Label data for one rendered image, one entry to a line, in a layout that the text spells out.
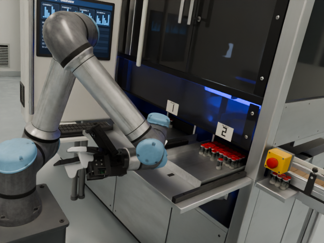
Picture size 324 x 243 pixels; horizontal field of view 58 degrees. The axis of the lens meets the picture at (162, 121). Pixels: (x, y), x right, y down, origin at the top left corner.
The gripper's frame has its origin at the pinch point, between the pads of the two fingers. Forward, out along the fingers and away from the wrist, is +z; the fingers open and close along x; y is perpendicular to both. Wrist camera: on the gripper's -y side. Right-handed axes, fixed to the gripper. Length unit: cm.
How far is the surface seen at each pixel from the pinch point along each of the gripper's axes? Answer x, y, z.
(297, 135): -12, -1, -100
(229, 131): -1, -7, -71
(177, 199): -3.7, 17.3, -35.3
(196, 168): 9, 5, -57
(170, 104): 27, -32, -65
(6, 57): 445, -317, -40
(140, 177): 11.7, 6.2, -31.9
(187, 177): 3.6, 9.4, -47.0
